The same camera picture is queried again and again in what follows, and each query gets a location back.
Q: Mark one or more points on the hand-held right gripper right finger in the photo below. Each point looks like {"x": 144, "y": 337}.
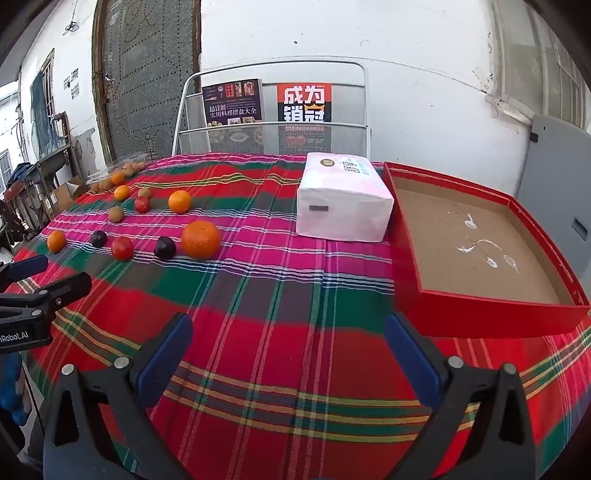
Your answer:
{"x": 411, "y": 357}

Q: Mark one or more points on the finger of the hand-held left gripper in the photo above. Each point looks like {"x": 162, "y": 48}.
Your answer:
{"x": 64, "y": 287}
{"x": 28, "y": 266}

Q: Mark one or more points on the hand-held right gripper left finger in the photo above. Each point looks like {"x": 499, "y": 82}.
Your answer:
{"x": 168, "y": 353}

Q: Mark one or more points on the small orange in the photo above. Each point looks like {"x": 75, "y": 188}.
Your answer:
{"x": 117, "y": 177}
{"x": 56, "y": 241}
{"x": 179, "y": 201}
{"x": 122, "y": 192}

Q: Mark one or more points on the dark purple plum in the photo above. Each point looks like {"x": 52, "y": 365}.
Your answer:
{"x": 98, "y": 238}
{"x": 164, "y": 248}

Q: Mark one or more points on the red apple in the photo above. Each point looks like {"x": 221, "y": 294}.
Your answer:
{"x": 122, "y": 248}

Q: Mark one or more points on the brown kiwi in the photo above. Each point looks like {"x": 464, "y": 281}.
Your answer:
{"x": 116, "y": 213}
{"x": 144, "y": 192}

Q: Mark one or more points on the red tomato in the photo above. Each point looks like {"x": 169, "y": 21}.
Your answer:
{"x": 142, "y": 204}

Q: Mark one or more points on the large orange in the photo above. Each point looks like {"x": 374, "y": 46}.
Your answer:
{"x": 201, "y": 240}

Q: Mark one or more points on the red cardboard box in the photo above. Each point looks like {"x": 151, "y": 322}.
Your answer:
{"x": 461, "y": 240}

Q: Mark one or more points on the pile of small brown fruits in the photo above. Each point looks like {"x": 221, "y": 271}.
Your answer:
{"x": 131, "y": 168}

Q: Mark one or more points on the person's left hand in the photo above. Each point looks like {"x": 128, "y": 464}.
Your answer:
{"x": 11, "y": 392}

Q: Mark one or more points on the wooden workbench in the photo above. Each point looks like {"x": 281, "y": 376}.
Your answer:
{"x": 53, "y": 159}

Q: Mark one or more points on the red plaid tablecloth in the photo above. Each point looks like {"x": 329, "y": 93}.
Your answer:
{"x": 277, "y": 286}

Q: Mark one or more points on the white tissue pack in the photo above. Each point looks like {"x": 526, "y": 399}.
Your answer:
{"x": 341, "y": 207}

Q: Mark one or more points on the barred window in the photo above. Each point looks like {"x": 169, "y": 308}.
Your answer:
{"x": 44, "y": 92}

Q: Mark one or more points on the studded metal door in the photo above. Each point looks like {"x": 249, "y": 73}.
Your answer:
{"x": 150, "y": 78}

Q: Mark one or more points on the white metal mesh rack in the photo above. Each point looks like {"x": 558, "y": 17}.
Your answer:
{"x": 351, "y": 138}

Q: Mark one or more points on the grey metal cabinet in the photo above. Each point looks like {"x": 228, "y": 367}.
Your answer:
{"x": 554, "y": 170}

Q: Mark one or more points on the dark purple cookbook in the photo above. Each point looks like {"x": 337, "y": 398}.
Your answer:
{"x": 233, "y": 104}

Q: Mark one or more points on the black and red book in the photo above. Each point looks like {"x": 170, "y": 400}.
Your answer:
{"x": 304, "y": 104}

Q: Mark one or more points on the white framed window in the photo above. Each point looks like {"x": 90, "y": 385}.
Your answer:
{"x": 549, "y": 60}

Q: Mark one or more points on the wall notices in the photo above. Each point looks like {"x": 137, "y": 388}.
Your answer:
{"x": 74, "y": 83}

